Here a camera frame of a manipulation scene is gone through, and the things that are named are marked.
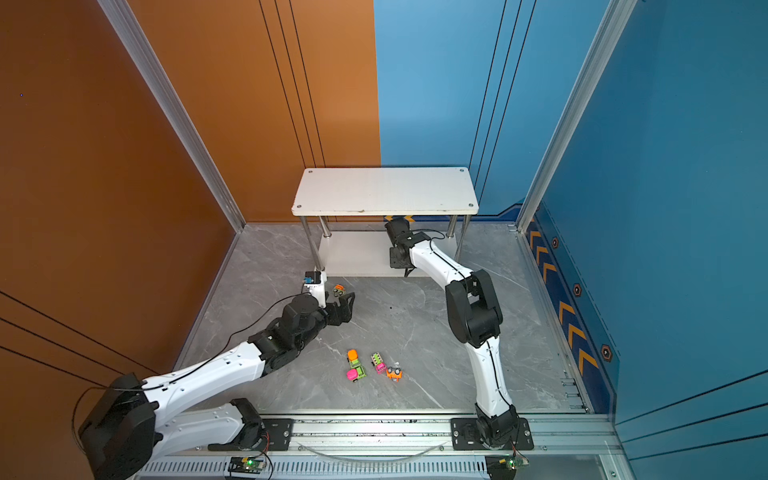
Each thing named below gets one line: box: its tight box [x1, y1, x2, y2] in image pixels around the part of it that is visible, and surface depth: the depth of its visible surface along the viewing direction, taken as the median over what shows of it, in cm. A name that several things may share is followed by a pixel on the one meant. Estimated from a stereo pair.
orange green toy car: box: [346, 349, 364, 375], surface depth 85 cm
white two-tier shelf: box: [291, 167, 479, 277], surface depth 87 cm
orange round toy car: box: [385, 366, 403, 383], surface depth 82 cm
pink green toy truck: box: [346, 366, 367, 381], surface depth 83 cm
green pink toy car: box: [371, 352, 387, 375], surface depth 84 cm
